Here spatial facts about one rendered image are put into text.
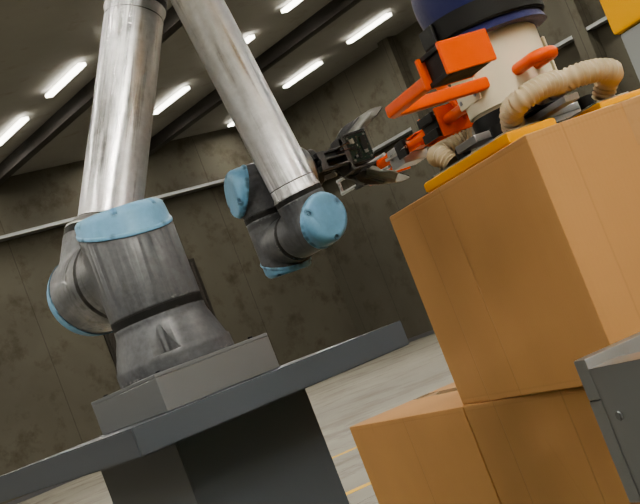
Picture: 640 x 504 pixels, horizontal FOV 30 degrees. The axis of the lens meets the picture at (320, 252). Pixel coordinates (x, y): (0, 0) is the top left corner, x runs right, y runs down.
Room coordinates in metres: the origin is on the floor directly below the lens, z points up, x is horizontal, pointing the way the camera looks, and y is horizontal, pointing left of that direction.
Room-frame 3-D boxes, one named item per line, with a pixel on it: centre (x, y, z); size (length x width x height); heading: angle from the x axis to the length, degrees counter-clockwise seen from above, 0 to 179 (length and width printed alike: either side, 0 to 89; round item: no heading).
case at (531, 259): (2.15, -0.44, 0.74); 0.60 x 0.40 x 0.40; 20
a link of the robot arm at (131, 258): (1.88, 0.28, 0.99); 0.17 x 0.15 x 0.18; 33
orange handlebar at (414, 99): (2.27, -0.24, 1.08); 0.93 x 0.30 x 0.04; 21
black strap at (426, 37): (2.13, -0.42, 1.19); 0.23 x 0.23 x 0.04
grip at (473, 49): (1.76, -0.29, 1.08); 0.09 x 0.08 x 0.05; 111
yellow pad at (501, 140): (2.10, -0.34, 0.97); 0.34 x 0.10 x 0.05; 21
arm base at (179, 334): (1.87, 0.27, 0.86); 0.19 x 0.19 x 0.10
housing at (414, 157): (2.57, -0.25, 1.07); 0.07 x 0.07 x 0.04; 21
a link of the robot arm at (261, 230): (2.21, 0.06, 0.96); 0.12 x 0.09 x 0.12; 33
